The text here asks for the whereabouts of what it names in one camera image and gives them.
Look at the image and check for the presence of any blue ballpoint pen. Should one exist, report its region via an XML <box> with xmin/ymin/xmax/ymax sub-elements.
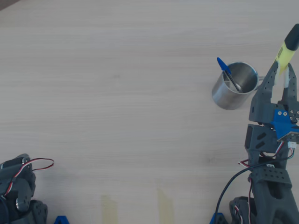
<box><xmin>216</xmin><ymin>57</ymin><xmax>242</xmax><ymax>92</ymax></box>

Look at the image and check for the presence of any camera board on blue mount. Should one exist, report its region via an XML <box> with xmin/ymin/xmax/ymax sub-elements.
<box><xmin>271</xmin><ymin>109</ymin><xmax>299</xmax><ymax>149</ymax></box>

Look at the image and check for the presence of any black camera cable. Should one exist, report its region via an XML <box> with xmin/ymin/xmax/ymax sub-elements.
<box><xmin>214</xmin><ymin>157</ymin><xmax>289</xmax><ymax>224</ymax></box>

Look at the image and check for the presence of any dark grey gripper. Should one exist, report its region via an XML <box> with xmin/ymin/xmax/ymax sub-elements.
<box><xmin>248</xmin><ymin>60</ymin><xmax>299</xmax><ymax>125</ymax></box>

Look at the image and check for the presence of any yellow highlighter pen black cap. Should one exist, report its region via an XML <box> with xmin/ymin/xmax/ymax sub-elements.
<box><xmin>272</xmin><ymin>23</ymin><xmax>299</xmax><ymax>73</ymax></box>

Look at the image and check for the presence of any red white black servo wire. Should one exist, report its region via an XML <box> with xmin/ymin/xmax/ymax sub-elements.
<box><xmin>233</xmin><ymin>176</ymin><xmax>255</xmax><ymax>224</ymax></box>
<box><xmin>237</xmin><ymin>141</ymin><xmax>285</xmax><ymax>168</ymax></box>
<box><xmin>4</xmin><ymin>158</ymin><xmax>55</xmax><ymax>197</ymax></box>

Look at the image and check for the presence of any blue arm base plate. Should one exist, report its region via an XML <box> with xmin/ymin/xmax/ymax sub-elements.
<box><xmin>54</xmin><ymin>216</ymin><xmax>71</xmax><ymax>224</ymax></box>
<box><xmin>209</xmin><ymin>212</ymin><xmax>228</xmax><ymax>224</ymax></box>

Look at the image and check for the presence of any silver metal cup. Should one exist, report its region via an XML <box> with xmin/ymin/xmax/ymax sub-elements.
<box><xmin>211</xmin><ymin>61</ymin><xmax>266</xmax><ymax>111</ymax></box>

